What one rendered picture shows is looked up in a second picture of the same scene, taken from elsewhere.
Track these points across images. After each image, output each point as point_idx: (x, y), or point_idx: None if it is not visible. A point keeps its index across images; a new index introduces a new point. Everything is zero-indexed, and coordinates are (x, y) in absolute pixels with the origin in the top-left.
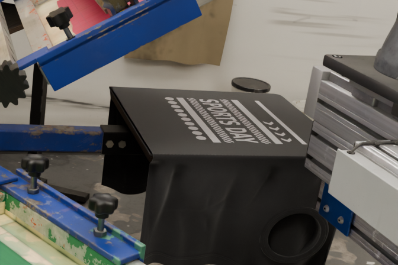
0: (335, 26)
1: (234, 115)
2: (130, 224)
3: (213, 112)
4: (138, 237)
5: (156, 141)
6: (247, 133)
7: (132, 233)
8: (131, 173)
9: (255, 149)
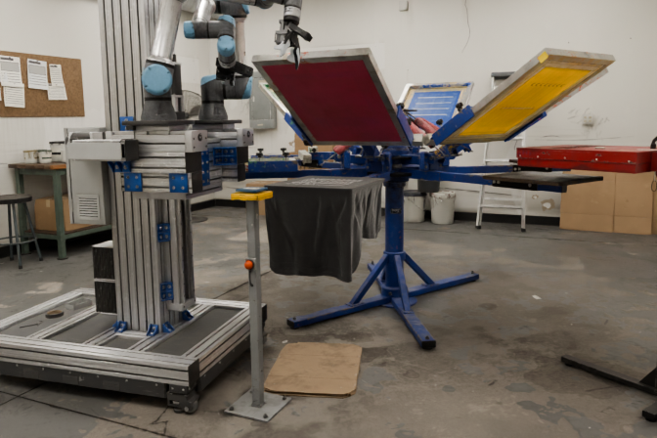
0: None
1: (329, 182)
2: (592, 429)
3: (335, 181)
4: (562, 425)
5: (317, 176)
6: (308, 181)
7: (570, 424)
8: (377, 226)
9: (292, 180)
